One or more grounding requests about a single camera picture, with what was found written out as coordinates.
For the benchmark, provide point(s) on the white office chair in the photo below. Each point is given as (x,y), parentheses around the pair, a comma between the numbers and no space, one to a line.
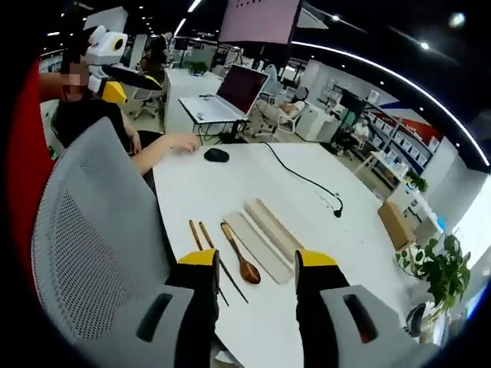
(297,120)

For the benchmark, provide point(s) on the black laptop stand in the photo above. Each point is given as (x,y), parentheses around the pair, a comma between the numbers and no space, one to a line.
(220,130)

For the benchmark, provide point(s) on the large hanging screen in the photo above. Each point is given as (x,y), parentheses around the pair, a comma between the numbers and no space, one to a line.
(257,21)

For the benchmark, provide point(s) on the brown cardboard box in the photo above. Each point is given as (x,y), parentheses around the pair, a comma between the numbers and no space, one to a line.
(397,226)

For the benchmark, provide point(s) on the wooden spoon utensil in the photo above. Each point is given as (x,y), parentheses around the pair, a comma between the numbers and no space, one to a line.
(245,264)

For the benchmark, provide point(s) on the beige cutlery case lid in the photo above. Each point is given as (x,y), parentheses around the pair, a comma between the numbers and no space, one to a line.
(274,228)

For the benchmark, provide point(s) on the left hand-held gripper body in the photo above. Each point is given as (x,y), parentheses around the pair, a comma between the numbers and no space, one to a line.
(105,48)

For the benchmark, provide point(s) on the green potted plant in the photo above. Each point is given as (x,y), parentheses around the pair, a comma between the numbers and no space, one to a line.
(445,272)

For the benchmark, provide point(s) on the small green plant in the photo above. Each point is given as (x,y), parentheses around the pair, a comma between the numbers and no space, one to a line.
(418,181)

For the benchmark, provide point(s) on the person's red sleeve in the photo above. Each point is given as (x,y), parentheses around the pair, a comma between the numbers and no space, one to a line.
(27,161)

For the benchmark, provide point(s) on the wooden chopstick utensil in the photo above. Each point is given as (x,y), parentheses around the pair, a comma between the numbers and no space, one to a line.
(195,234)
(230,276)

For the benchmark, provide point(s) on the black computer mouse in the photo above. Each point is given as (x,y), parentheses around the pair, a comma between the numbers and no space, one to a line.
(216,155)

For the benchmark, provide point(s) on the grey mesh office chair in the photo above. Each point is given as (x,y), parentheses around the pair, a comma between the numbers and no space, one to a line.
(84,214)

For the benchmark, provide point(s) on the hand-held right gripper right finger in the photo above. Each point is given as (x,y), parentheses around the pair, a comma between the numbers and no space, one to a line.
(326,306)

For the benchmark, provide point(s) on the white desk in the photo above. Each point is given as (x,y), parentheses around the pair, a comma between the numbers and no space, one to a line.
(180,96)

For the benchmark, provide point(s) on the white laptop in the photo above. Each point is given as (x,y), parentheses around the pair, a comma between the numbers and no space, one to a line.
(230,96)

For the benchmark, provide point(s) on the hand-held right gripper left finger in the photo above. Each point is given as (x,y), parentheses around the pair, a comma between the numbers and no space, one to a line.
(199,306)

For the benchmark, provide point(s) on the shelf with white boxes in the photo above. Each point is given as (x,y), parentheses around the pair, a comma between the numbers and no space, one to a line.
(406,142)

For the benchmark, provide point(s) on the beige cutlery case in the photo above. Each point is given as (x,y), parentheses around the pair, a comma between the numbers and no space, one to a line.
(261,249)

